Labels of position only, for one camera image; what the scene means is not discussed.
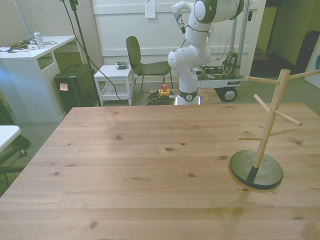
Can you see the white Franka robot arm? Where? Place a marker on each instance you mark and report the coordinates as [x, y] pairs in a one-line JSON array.
[[190, 57]]

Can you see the wooden mug tree black base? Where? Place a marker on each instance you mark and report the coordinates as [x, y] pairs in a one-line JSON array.
[[257, 172]]

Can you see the yellow emergency stop button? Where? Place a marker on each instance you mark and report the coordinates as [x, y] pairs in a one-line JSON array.
[[164, 91]]

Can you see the small grey device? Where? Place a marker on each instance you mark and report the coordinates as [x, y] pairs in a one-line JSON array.
[[121, 65]]

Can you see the white side table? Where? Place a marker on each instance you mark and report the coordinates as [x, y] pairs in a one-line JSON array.
[[112, 72]]

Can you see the dark plastic chair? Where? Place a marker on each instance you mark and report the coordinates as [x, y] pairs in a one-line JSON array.
[[132, 52]]

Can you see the white wheeled cart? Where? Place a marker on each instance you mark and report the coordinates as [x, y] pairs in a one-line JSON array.
[[228, 95]]

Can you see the black case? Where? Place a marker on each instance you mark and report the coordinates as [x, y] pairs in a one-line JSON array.
[[75, 95]]

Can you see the cart electronics wiring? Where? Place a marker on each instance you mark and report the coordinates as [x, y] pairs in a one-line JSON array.
[[231, 61]]

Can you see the orange sticky note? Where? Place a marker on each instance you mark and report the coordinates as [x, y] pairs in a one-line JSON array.
[[63, 87]]

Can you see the white paper sheet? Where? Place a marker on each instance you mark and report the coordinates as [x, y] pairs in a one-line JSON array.
[[150, 8]]

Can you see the black tripod stand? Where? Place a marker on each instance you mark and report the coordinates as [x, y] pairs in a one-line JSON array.
[[80, 32]]

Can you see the clear plastic bottle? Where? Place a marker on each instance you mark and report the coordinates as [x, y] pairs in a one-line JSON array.
[[39, 40]]

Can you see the white desk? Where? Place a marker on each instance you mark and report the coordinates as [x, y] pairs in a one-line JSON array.
[[22, 75]]

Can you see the small white box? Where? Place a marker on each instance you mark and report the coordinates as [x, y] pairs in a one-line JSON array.
[[32, 46]]

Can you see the white table corner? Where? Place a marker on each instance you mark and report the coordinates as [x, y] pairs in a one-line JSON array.
[[7, 135]]

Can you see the tools pile on desk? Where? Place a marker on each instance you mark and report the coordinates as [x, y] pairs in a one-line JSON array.
[[17, 46]]

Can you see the black bag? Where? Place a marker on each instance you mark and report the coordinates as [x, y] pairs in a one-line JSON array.
[[308, 47]]

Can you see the white slanted pole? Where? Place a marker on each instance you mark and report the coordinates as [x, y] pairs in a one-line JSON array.
[[21, 20]]

